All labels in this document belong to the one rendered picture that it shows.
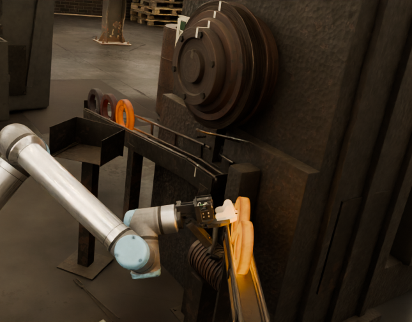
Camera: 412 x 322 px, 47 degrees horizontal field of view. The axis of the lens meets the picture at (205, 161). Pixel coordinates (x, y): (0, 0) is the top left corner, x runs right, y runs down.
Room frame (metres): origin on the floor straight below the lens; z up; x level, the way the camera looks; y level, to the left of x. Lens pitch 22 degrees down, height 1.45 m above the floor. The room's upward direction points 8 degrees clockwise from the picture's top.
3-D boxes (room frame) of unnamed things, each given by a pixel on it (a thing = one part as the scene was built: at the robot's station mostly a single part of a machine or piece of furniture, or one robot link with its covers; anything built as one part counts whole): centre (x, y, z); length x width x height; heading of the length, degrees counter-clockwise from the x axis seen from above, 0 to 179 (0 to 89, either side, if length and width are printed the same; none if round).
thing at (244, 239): (1.19, -0.14, 0.72); 0.16 x 0.03 x 0.16; 3
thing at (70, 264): (2.01, 0.54, 0.36); 0.26 x 0.20 x 0.72; 73
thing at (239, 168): (1.62, -0.15, 0.68); 0.11 x 0.08 x 0.24; 128
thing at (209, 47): (1.74, 0.08, 1.11); 0.28 x 0.06 x 0.28; 38
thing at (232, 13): (1.80, 0.01, 1.11); 0.47 x 0.06 x 0.47; 38
